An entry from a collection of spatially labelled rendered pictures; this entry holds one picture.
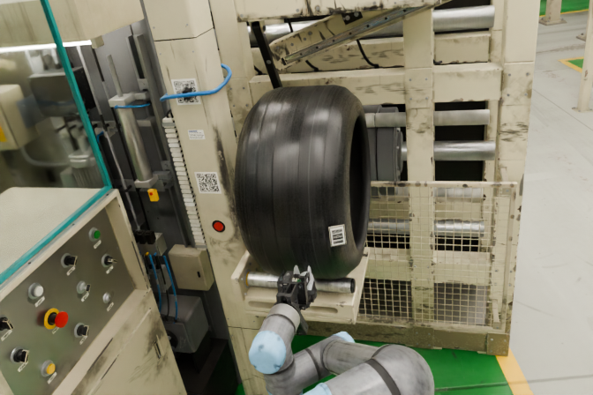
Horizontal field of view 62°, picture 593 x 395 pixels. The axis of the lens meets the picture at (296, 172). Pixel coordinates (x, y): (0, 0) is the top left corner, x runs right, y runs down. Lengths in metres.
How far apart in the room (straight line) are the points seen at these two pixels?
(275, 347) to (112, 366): 0.65
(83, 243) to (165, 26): 0.64
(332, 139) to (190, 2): 0.51
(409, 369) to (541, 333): 1.96
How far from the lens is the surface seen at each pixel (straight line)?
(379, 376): 0.79
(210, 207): 1.57
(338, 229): 1.24
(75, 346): 1.54
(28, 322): 1.39
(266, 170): 1.24
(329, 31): 1.66
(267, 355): 1.08
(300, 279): 1.24
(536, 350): 2.65
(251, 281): 1.59
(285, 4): 1.53
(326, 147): 1.22
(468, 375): 2.50
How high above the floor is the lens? 1.89
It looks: 27 degrees down
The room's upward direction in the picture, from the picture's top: 8 degrees counter-clockwise
